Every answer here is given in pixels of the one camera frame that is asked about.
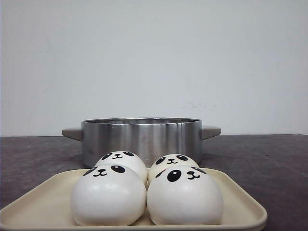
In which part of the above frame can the cream panda bun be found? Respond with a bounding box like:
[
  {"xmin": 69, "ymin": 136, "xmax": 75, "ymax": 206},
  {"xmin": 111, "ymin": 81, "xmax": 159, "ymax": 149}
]
[{"xmin": 148, "ymin": 154, "xmax": 199, "ymax": 184}]

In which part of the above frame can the stainless steel steamer pot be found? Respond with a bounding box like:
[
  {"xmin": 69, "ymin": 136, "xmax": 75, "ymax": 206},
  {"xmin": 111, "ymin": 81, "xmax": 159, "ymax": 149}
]
[{"xmin": 62, "ymin": 118, "xmax": 221, "ymax": 167}]

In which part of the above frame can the beige rectangular plastic tray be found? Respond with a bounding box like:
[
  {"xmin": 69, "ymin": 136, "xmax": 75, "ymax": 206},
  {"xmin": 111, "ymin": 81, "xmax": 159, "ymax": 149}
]
[{"xmin": 0, "ymin": 168, "xmax": 268, "ymax": 231}]

